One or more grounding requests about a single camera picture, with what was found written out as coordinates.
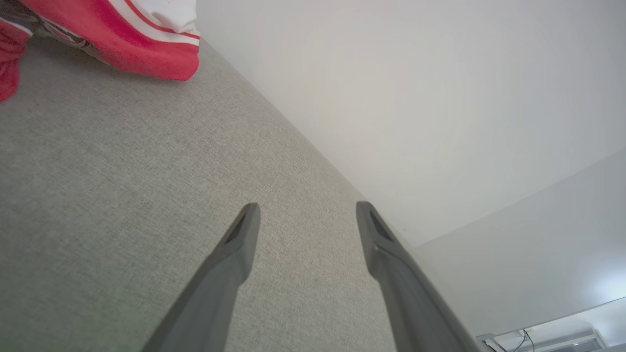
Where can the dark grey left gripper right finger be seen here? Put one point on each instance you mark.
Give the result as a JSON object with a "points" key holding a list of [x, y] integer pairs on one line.
{"points": [[415, 308]]}

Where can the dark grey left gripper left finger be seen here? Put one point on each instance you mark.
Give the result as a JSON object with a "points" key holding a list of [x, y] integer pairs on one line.
{"points": [[205, 303]]}

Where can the red and white jersey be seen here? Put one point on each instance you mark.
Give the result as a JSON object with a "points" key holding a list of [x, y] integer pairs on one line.
{"points": [[146, 49]]}

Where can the grey fabric sofa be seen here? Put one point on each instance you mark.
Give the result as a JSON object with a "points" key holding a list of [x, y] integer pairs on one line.
{"points": [[122, 195]]}

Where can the white air conditioner unit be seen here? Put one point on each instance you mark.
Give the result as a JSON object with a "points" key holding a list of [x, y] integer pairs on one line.
{"points": [[562, 338]]}

